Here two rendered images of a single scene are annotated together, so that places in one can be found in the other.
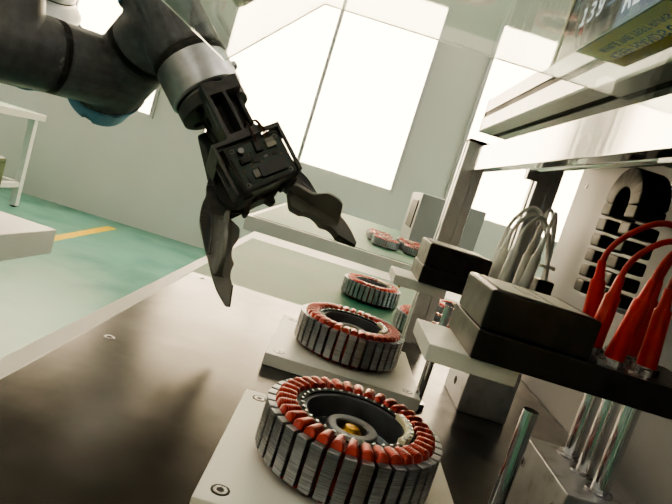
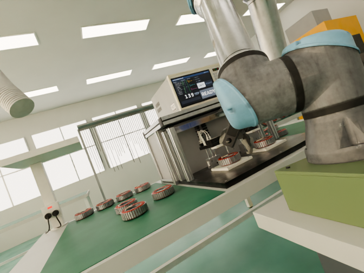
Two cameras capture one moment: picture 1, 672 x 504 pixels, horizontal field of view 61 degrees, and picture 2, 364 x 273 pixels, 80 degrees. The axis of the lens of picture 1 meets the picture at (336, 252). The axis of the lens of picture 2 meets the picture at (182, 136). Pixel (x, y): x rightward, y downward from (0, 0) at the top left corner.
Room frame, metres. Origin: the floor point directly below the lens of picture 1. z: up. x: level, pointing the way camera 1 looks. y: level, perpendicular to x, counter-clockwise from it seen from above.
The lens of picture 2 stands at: (1.16, 0.87, 0.97)
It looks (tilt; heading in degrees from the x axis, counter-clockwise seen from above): 1 degrees up; 247
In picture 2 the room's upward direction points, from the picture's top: 21 degrees counter-clockwise
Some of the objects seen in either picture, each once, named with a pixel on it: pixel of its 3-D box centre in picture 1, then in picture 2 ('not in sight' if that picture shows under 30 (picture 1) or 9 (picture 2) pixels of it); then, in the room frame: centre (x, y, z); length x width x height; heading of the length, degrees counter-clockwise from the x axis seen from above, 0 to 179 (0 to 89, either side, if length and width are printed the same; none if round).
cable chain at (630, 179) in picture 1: (633, 241); (201, 131); (0.55, -0.27, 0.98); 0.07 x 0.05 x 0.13; 1
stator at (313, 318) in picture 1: (349, 335); (229, 158); (0.58, -0.04, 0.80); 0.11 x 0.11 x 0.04
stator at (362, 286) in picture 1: (370, 290); (134, 210); (1.07, -0.09, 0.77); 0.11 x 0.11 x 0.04
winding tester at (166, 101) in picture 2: not in sight; (193, 95); (0.45, -0.36, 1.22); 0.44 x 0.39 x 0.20; 1
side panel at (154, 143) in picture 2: not in sight; (161, 159); (0.79, -0.44, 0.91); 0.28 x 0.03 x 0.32; 91
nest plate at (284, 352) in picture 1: (342, 357); (231, 163); (0.58, -0.04, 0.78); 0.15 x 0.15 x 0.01; 1
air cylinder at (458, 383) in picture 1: (480, 379); (214, 161); (0.58, -0.18, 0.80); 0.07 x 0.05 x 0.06; 1
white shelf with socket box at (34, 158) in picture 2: not in sight; (60, 187); (1.37, -0.61, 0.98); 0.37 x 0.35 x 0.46; 1
